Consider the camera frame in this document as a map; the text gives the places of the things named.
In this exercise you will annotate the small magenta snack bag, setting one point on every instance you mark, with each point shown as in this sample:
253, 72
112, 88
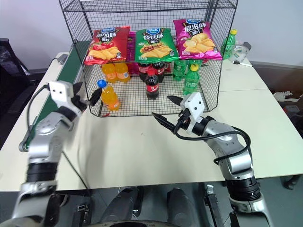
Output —
131, 45

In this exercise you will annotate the magenta potato chips bag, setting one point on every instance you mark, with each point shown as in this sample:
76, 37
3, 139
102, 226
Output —
196, 40

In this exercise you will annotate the grey conveyor motor box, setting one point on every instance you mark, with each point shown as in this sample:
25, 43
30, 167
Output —
62, 58

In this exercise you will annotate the cola bottle red cap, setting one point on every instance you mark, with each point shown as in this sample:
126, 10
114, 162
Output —
151, 88

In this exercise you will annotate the red potato chips bag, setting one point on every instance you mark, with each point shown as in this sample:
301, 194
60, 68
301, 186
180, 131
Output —
106, 47

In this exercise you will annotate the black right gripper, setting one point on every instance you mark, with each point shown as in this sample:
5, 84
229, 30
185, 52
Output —
183, 119

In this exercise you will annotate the green conveyor belt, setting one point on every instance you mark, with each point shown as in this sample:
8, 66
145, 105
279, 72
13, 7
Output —
68, 68

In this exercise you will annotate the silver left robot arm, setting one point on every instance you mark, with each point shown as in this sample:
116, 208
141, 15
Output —
45, 139

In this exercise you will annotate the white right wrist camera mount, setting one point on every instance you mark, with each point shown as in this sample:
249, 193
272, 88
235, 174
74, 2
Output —
194, 104

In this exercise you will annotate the green potato chips bag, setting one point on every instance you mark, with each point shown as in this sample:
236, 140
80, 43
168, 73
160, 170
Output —
154, 45

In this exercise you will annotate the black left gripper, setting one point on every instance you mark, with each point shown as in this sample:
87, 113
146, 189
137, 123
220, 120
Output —
78, 101

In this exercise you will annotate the dark rounded shape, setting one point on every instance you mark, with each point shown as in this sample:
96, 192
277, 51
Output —
178, 203
125, 203

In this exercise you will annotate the black chair caster wheel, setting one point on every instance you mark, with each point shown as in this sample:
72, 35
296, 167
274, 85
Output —
290, 182

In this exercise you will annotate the orange soda bottle blue cap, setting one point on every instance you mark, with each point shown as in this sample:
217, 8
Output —
110, 97

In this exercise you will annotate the black mesh office chair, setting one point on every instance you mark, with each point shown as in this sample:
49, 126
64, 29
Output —
9, 61

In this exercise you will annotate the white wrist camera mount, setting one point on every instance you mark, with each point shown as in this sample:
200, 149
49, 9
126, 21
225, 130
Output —
60, 92
194, 104

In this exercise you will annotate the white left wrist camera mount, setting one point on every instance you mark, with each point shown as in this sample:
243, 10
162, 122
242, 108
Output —
60, 92

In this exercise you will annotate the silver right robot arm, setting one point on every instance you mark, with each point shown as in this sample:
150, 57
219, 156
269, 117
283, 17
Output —
227, 144

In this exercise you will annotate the green soda bottle yellow cap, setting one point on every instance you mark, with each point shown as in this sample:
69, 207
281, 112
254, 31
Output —
227, 46
191, 81

